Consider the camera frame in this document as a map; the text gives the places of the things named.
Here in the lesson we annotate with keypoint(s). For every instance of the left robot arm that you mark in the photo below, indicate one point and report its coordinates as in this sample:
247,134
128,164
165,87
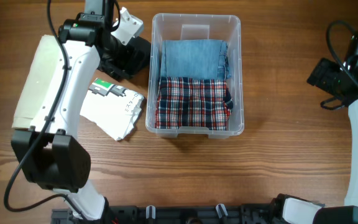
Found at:
48,152

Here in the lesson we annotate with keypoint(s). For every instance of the black garment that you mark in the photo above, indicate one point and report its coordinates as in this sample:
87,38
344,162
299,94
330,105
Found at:
141,58

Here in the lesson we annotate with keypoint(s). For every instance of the clear plastic storage container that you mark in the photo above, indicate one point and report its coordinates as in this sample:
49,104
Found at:
167,26

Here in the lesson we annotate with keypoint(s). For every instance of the red navy plaid shirt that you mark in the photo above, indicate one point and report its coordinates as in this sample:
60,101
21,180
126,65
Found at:
188,102

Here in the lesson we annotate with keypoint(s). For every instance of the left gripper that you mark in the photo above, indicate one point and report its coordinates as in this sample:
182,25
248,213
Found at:
122,61

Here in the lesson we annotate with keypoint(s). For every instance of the white printed t-shirt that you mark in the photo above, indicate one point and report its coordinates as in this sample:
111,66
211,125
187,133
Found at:
113,108

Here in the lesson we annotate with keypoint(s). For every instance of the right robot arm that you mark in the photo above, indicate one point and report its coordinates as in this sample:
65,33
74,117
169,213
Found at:
295,210

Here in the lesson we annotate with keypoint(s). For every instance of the blue denim jeans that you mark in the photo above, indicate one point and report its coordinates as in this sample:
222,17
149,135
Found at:
204,59

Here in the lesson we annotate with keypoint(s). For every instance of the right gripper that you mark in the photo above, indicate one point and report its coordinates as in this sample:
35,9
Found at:
325,70

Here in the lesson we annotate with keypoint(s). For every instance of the folded cream white cloth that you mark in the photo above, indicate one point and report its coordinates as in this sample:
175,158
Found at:
41,86

